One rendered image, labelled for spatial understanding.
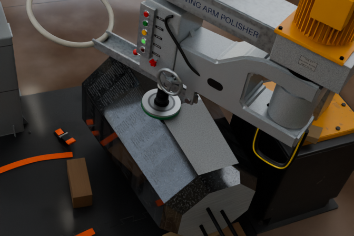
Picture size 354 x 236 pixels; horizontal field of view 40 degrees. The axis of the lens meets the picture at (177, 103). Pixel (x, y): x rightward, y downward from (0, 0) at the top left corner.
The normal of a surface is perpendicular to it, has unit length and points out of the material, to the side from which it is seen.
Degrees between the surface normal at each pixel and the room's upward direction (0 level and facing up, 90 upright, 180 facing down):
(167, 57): 90
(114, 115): 45
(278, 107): 90
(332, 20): 90
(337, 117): 0
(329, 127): 0
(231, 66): 90
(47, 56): 0
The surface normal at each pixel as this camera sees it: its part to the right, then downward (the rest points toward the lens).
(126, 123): -0.53, -0.33
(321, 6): -0.58, 0.52
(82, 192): 0.13, -0.70
